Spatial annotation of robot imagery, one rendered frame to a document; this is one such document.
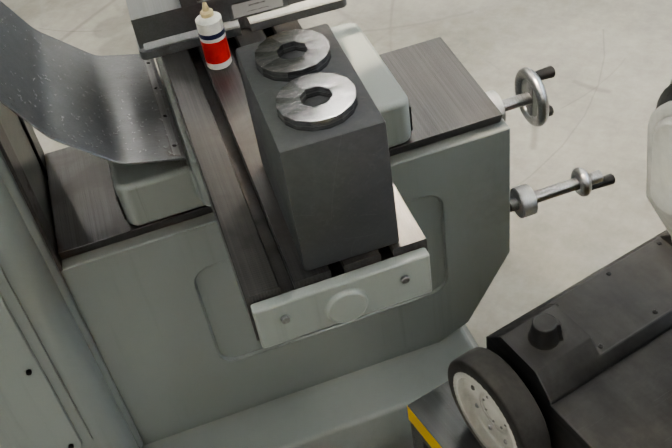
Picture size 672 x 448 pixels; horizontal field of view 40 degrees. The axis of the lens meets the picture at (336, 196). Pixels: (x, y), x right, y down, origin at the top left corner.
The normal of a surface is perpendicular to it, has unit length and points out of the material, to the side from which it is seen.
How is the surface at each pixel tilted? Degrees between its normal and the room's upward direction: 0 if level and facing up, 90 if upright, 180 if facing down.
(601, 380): 0
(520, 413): 43
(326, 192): 90
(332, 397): 0
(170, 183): 90
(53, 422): 88
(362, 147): 90
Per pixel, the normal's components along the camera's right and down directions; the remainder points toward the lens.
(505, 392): 0.01, -0.51
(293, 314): 0.31, 0.62
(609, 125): -0.13, -0.73
